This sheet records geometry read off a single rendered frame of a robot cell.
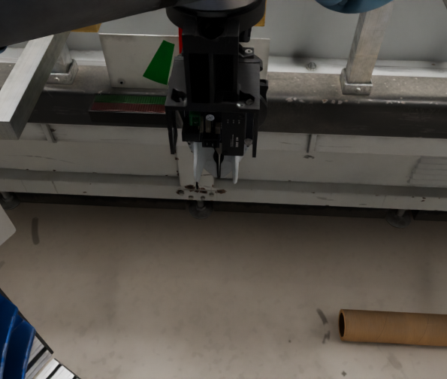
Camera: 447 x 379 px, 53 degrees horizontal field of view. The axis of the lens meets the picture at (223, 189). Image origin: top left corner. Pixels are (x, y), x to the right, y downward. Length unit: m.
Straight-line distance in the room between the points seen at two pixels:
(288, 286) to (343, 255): 0.20
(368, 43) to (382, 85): 0.11
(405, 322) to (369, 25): 0.80
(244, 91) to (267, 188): 0.98
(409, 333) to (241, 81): 1.02
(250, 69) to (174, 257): 1.06
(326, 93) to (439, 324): 0.74
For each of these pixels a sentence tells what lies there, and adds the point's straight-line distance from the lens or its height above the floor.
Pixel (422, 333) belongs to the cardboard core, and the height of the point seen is 0.07.
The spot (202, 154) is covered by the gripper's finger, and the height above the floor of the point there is 0.86.
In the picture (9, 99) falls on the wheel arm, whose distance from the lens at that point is 0.59.
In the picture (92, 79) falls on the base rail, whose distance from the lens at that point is 0.83.
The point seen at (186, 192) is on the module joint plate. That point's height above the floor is 0.15.
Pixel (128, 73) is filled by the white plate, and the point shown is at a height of 0.73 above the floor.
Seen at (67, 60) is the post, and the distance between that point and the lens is 0.82.
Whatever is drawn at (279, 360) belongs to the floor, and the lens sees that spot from 1.25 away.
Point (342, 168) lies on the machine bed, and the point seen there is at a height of 0.24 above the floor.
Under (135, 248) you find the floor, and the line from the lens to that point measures 1.41.
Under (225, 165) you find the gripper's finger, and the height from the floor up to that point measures 0.83.
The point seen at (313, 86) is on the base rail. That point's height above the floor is 0.70.
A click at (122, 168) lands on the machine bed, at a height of 0.20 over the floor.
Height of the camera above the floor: 1.18
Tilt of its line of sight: 51 degrees down
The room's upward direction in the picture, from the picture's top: straight up
